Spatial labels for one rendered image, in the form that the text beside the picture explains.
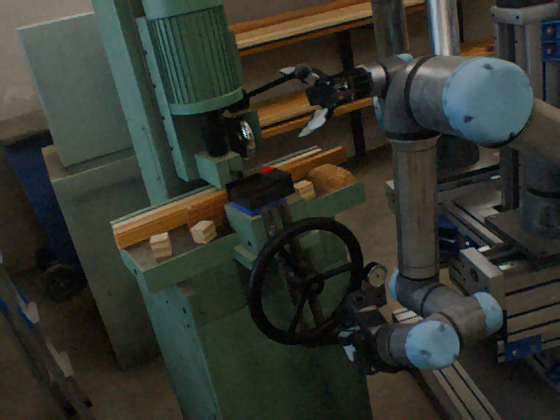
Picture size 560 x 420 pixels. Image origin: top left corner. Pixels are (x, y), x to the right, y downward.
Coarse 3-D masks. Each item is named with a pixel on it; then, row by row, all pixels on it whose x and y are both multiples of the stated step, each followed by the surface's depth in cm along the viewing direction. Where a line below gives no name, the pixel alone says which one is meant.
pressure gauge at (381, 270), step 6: (372, 264) 148; (378, 264) 148; (366, 270) 148; (372, 270) 146; (378, 270) 148; (384, 270) 149; (366, 276) 147; (372, 276) 147; (384, 276) 149; (366, 282) 149; (372, 282) 148; (378, 282) 149; (372, 288) 152
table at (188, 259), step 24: (336, 192) 142; (360, 192) 146; (312, 216) 141; (144, 240) 137; (192, 240) 131; (216, 240) 129; (312, 240) 130; (144, 264) 125; (168, 264) 124; (192, 264) 127; (216, 264) 130; (144, 288) 126
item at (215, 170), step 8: (200, 152) 147; (208, 152) 146; (232, 152) 142; (200, 160) 145; (208, 160) 140; (216, 160) 138; (224, 160) 138; (232, 160) 139; (240, 160) 140; (200, 168) 147; (208, 168) 142; (216, 168) 137; (224, 168) 138; (232, 168) 139; (240, 168) 140; (200, 176) 150; (208, 176) 144; (216, 176) 139; (224, 176) 139; (232, 176) 140; (216, 184) 141; (224, 184) 139
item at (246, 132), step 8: (232, 120) 156; (240, 120) 154; (240, 128) 153; (248, 128) 153; (240, 136) 156; (248, 136) 153; (240, 144) 157; (248, 144) 154; (240, 152) 160; (248, 152) 155
